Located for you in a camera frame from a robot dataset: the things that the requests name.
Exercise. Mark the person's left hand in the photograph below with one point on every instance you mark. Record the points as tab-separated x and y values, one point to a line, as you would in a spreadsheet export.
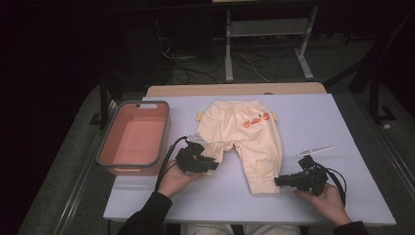
176	182

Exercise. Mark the small white floor object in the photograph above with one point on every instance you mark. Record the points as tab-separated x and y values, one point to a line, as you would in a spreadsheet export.
387	126

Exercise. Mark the person's right hand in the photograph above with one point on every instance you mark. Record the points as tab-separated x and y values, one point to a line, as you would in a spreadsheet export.
329	205

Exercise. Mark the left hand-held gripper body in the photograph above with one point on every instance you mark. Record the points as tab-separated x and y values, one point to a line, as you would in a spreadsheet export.
191	158

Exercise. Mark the person's left leg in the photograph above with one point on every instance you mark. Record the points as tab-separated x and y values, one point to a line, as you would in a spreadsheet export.
205	229

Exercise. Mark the black metal stand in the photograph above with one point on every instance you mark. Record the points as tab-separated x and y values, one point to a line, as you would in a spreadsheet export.
104	98
375	81

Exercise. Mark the white metal stand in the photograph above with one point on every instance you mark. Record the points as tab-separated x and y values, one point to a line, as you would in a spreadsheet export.
267	27

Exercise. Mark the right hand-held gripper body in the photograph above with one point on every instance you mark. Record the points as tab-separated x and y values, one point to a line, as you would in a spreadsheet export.
313	179

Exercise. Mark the cream baby pants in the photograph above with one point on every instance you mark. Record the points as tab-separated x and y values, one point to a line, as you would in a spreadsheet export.
241	140

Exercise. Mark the pink basket with grey rim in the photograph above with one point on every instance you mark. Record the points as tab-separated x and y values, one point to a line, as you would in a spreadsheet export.
137	140

